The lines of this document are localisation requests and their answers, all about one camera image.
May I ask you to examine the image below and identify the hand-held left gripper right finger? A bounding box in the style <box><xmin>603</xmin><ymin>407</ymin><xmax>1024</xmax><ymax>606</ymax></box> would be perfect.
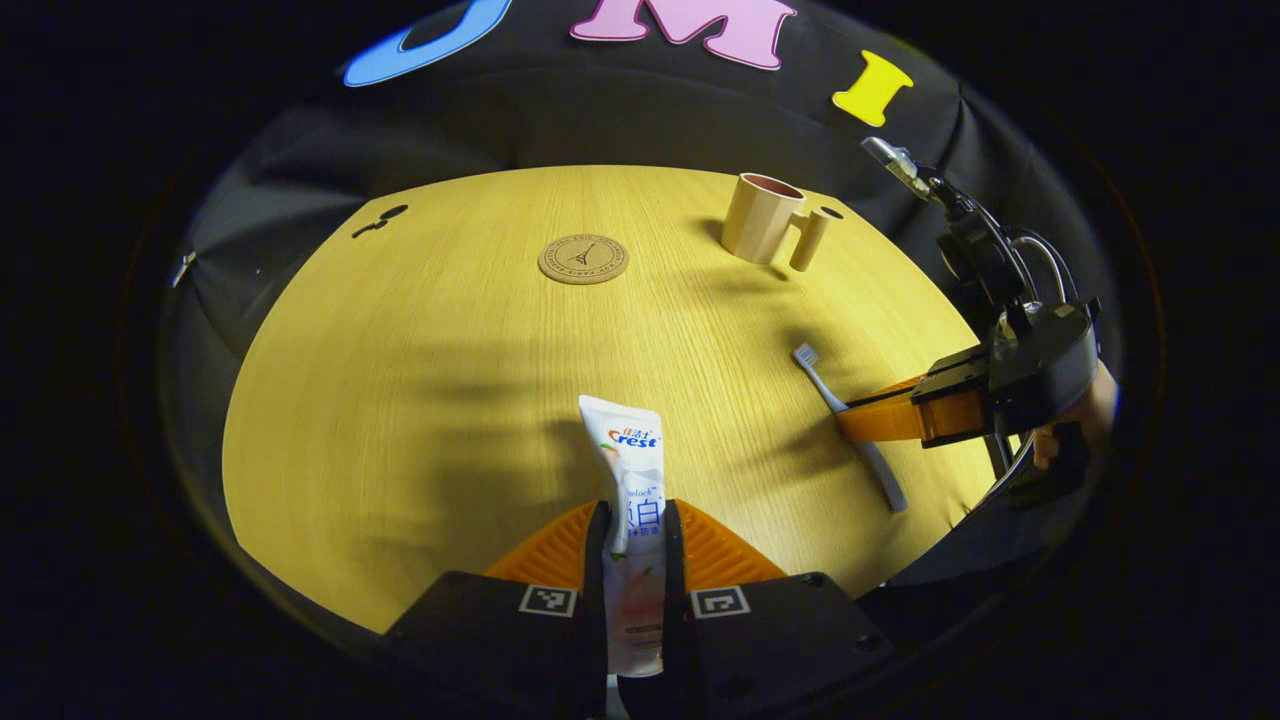
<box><xmin>662</xmin><ymin>498</ymin><xmax>896</xmax><ymax>720</ymax></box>

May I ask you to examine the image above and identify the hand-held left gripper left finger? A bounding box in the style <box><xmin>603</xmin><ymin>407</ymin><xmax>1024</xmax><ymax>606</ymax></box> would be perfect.
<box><xmin>370</xmin><ymin>498</ymin><xmax>613</xmax><ymax>720</ymax></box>

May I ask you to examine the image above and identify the white toothbrush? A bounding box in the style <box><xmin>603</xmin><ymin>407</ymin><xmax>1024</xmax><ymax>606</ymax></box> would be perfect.
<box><xmin>792</xmin><ymin>343</ymin><xmax>909</xmax><ymax>514</ymax></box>

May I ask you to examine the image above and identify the white toothpaste tube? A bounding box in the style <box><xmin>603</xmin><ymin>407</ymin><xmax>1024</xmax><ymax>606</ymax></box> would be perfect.
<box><xmin>578</xmin><ymin>394</ymin><xmax>669</xmax><ymax>679</ymax></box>

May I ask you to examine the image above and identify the beige cup with handle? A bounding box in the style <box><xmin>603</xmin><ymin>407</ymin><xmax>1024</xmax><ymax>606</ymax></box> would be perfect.
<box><xmin>720</xmin><ymin>172</ymin><xmax>846</xmax><ymax>273</ymax></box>

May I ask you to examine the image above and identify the round cork coaster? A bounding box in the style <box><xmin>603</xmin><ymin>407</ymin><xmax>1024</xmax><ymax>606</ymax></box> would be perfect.
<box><xmin>537</xmin><ymin>233</ymin><xmax>631</xmax><ymax>286</ymax></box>

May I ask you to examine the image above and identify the black backdrop cloth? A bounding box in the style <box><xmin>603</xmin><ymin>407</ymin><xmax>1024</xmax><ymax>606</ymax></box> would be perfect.
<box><xmin>160</xmin><ymin>0</ymin><xmax>1121</xmax><ymax>621</ymax></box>

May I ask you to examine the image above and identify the thin gripper cable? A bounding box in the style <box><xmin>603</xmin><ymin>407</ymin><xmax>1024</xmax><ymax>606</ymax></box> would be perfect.
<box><xmin>1008</xmin><ymin>226</ymin><xmax>1073</xmax><ymax>306</ymax></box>

